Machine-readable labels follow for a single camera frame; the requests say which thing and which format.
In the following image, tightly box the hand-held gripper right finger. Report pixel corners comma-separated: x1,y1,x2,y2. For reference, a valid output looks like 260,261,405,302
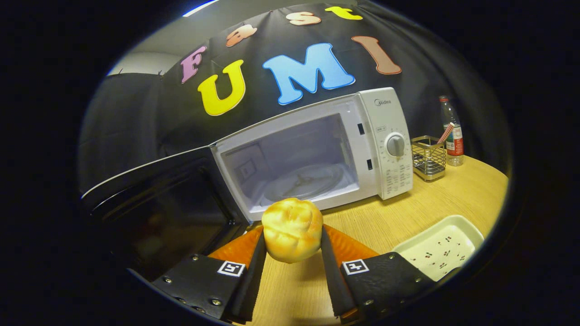
320,224,436,323

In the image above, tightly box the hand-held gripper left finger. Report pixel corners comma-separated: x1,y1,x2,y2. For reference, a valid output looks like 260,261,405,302
152,225,267,324

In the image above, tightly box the golden bread bun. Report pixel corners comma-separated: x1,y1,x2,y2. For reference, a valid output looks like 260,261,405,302
261,197,324,264

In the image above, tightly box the white microwave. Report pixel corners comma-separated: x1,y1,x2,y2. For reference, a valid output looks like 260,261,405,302
81,87,414,281

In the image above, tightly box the glass turntable plate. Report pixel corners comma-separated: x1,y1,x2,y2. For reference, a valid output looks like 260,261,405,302
264,163,347,202

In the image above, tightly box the white rectangular tray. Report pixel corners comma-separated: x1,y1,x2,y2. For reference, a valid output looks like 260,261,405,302
392,215,484,282

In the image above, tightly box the clear bottle with red label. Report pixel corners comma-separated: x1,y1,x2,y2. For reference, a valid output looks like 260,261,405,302
439,95,464,167

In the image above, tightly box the red striped straw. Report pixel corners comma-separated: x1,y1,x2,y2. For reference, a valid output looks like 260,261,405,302
437,122,455,144

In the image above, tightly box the black backdrop cloth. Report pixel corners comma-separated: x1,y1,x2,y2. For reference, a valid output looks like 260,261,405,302
77,0,512,182

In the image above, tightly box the metal wire basket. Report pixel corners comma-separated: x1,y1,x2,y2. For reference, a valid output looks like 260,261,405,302
411,135,447,182

